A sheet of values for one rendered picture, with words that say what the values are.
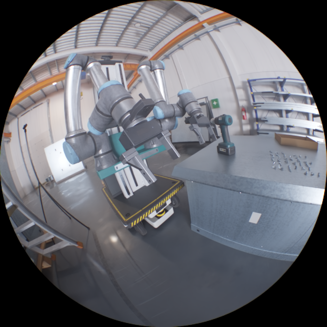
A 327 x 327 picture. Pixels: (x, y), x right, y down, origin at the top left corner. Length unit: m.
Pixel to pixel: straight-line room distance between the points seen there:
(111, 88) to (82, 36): 8.34
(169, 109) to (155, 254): 1.08
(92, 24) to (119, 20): 1.48
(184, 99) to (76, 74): 0.68
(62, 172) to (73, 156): 6.09
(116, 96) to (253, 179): 0.53
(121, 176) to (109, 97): 0.77
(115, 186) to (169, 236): 0.73
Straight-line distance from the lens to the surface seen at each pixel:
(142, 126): 0.31
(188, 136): 3.51
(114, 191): 1.18
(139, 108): 0.27
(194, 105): 0.61
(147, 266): 0.95
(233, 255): 0.94
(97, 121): 0.41
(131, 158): 0.25
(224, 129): 0.65
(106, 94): 0.37
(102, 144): 0.73
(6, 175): 1.88
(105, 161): 0.72
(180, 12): 8.33
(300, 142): 1.08
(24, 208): 0.99
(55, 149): 6.69
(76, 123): 0.67
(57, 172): 6.82
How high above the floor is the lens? 0.86
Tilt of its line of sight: 19 degrees down
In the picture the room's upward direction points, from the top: 14 degrees counter-clockwise
